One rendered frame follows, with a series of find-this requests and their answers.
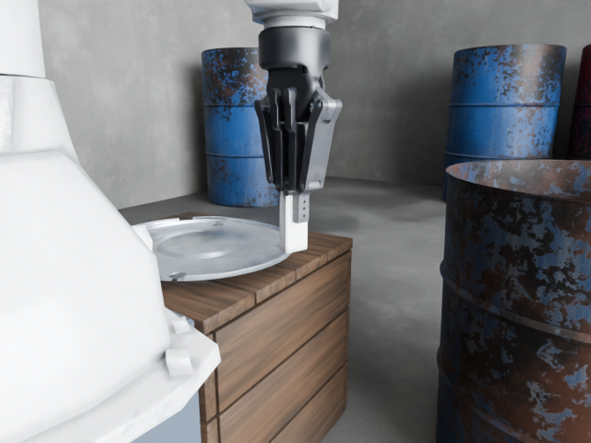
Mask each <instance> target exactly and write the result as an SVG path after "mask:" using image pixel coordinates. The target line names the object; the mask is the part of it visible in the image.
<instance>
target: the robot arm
mask: <svg viewBox="0 0 591 443"><path fill-rule="evenodd" d="M244 2H245V3H246V4H247V5H248V6H249V7H250V8H251V10H252V22H255V23H258V24H260V25H263V26H264V30H263V31H261V32H260V34H259V66H260V67H261V68H262V69H264V70H267V71H268V81H267V84H266V95H265V96H264V98H263V99H256V100H255V101H254V109H255V111H256V114H257V116H258V119H259V129H260V135H261V142H262V149H263V155H264V161H265V168H266V180H267V182H268V183H269V184H274V185H275V188H276V190H277V191H278V192H279V215H280V251H284V252H285V253H291V252H295V251H302V250H306V249H307V222H308V220H309V197H310V193H311V192H314V191H316V190H321V189H322V188H323V186H324V181H325V172H326V167H327V162H328V157H329V152H330V147H331V143H332V134H333V129H334V124H335V121H336V119H337V118H338V116H339V112H340V110H341V108H342V103H341V101H340V100H339V99H331V98H330V97H329V96H328V95H327V94H326V92H325V81H324V79H323V70H326V69H328V68H329V67H330V59H331V35H330V34H329V33H328V32H327V31H326V30H325V26H326V25H333V24H334V23H335V22H336V21H337V20H338V3H339V0H244ZM45 77H46V76H45V68H44V60H43V52H42V44H41V36H40V13H39V0H0V443H129V442H131V441H132V440H134V439H136V438H138V437H139V436H141V435H142V434H144V433H146V432H147V431H148V430H150V429H151V428H153V427H155V426H156V425H158V424H160V423H162V422H163V421H165V420H166V419H167V418H169V417H171V416H172V415H174V414H175V413H177V412H179V411H180V410H182V409H183V407H184V406H185V405H186V403H187V402H188V401H189V400H190V398H191V397H192V396H193V395H194V393H195V392H196V391H197V390H198V388H199V387H200V386H201V385H202V383H203V382H204V381H205V380H206V379H207V378H208V377H209V376H210V374H211V373H212V372H213V371H214V369H215V368H216V367H217V365H218V364H219V363H220V362H221V358H220V353H219V349H218V345H217V344H216V343H215V342H213V341H212V340H210V339H209V338H207V337H206V336H204V335H203V334H202V333H200V332H199V331H197V330H196V329H195V328H194V327H192V326H191V325H190V324H188V322H187V320H186V317H185V316H182V317H178V316H176V315H175V314H174V313H172V312H171V311H170V310H169V309H167V308H166V307H165V306H164V299H163V294H162V288H161V283H160V278H159V272H158V267H157V257H156V255H155V254H154V253H153V252H152V240H151V238H150V235H149V233H148V231H147V229H146V227H145V225H142V226H130V225H129V224H128V222H127V221H126V220H125V219H124V217H123V216H122V215H121V214H120V213H119V211H118V210H117V209H116V208H115V207H114V205H113V204H112V203H111V202H110V200H109V199H108V198H107V197H106V196H105V195H104V194H103V193H102V192H101V190H100V189H99V188H98V187H97V186H96V184H95V183H94V182H93V181H92V180H91V178H90V177H89V176H88V175H87V173H86V172H85V171H84V170H83V168H82V167H81V165H80V163H79V161H78V158H77V154H76V152H75V150H74V148H73V145H72V142H71V139H70V136H69V131H68V128H67V125H66V121H65V119H64V116H63V112H62V108H61V104H60V101H59V98H58V95H57V92H56V88H55V83H54V82H52V81H49V80H47V79H43V78H45ZM284 121H285V122H284ZM303 122H306V123H303ZM274 172H275V173H274Z"/></svg>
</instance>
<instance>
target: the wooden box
mask: <svg viewBox="0 0 591 443"><path fill-rule="evenodd" d="M352 247H353V238H349V237H343V236H334V235H328V234H323V233H318V232H312V231H307V249H306V250H302V251H295V252H292V253H291V254H290V255H289V256H288V257H287V258H285V259H284V260H282V261H281V262H279V263H277V264H275V265H272V266H269V267H267V268H265V269H262V270H258V271H256V272H249V273H246V274H242V275H238V276H232V277H227V278H220V279H213V280H192V281H177V279H172V281H164V280H160V283H161V288H162V294H163V299H164V306H165V307H166V308H167V309H169V310H172V311H174V312H176V313H179V314H181V315H183V316H186V317H189V318H191V319H192V320H193V321H194V328H195V329H196V330H197V331H199V332H200V333H202V334H203V335H204V336H206V337H207V338H209V339H210V340H212V341H213V342H215V343H216V344H217V345H218V349H219V353H220V358H221V362H220V363H219V364H218V365H217V367H216V368H215V369H214V371H213V372H212V373H211V374H210V376H209V377H208V378H207V379H206V380H205V381H204V382H203V383H202V385H201V386H200V387H199V388H198V395H199V409H200V424H201V443H320V442H321V440H322V439H323V438H324V437H325V435H326V434H327V433H328V432H329V431H330V430H331V429H332V427H333V426H334V425H335V423H336V422H337V421H338V420H339V418H340V417H341V416H342V415H343V412H344V410H345V409H346V408H347V369H348V360H347V358H348V341H349V314H350V307H348V305H349V304H350V287H351V259H352V250H350V249H351V248H352Z"/></svg>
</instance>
